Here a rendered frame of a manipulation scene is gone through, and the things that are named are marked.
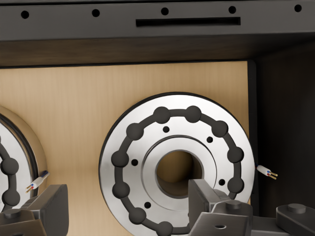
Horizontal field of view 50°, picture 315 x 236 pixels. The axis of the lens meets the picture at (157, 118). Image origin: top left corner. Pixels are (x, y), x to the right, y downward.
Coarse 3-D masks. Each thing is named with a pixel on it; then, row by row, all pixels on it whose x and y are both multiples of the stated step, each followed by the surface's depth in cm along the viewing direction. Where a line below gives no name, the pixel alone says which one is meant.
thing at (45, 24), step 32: (256, 0) 15; (288, 0) 15; (0, 32) 14; (32, 32) 14; (64, 32) 14; (96, 32) 14; (128, 32) 14; (160, 32) 14; (192, 32) 14; (224, 32) 14; (256, 32) 15; (288, 32) 15
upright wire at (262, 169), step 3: (255, 165) 23; (258, 165) 22; (261, 165) 22; (255, 168) 23; (258, 168) 22; (261, 168) 22; (264, 168) 21; (261, 171) 22; (264, 171) 21; (267, 171) 21; (270, 171) 21; (264, 174) 21; (267, 174) 21; (273, 174) 20; (276, 174) 20; (273, 177) 20
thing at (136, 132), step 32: (160, 96) 21; (192, 96) 21; (128, 128) 22; (160, 128) 21; (192, 128) 22; (224, 128) 22; (128, 160) 22; (224, 160) 22; (128, 192) 22; (128, 224) 22; (160, 224) 22
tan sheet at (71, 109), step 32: (160, 64) 24; (192, 64) 24; (224, 64) 25; (0, 96) 24; (32, 96) 24; (64, 96) 24; (96, 96) 24; (128, 96) 24; (224, 96) 25; (32, 128) 24; (64, 128) 24; (96, 128) 24; (64, 160) 24; (96, 160) 24; (192, 160) 25; (96, 192) 25; (96, 224) 25
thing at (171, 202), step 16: (160, 144) 21; (176, 144) 21; (192, 144) 21; (144, 160) 21; (160, 160) 21; (208, 160) 21; (144, 176) 21; (208, 176) 21; (160, 192) 21; (176, 208) 21
